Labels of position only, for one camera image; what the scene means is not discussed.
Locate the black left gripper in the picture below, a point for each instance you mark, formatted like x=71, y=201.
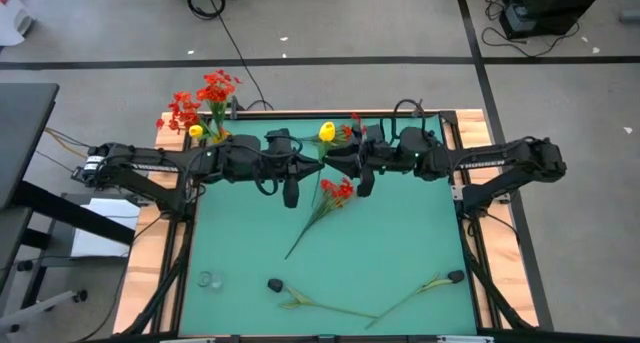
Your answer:
x=280, y=163

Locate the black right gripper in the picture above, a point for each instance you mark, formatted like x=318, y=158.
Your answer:
x=380, y=155

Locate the yellow tulip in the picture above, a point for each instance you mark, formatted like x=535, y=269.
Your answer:
x=327, y=131
x=196, y=131

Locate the black tulip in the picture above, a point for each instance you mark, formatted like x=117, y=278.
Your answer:
x=456, y=276
x=275, y=285

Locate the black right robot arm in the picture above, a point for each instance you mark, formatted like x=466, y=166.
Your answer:
x=500, y=160

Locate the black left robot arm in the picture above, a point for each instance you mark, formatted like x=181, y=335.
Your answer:
x=150, y=160

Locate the yellow glass vase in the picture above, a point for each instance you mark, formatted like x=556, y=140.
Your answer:
x=221, y=136

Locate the clear glass vase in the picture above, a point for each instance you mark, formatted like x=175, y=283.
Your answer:
x=210, y=279

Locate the green table mat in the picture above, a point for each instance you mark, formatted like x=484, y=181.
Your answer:
x=400, y=258

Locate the white sheet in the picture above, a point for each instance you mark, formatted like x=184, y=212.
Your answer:
x=105, y=223

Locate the black desk stand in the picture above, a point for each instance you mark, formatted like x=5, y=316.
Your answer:
x=100, y=227

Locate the black equipment case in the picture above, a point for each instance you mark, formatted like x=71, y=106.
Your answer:
x=550, y=8

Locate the dark grey desk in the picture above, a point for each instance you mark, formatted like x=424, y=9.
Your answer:
x=25, y=133

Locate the grey object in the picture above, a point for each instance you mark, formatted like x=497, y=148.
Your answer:
x=631, y=16

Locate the white object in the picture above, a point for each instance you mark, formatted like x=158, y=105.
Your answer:
x=12, y=23

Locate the silver frame bracket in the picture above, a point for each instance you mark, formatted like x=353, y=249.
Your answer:
x=457, y=193

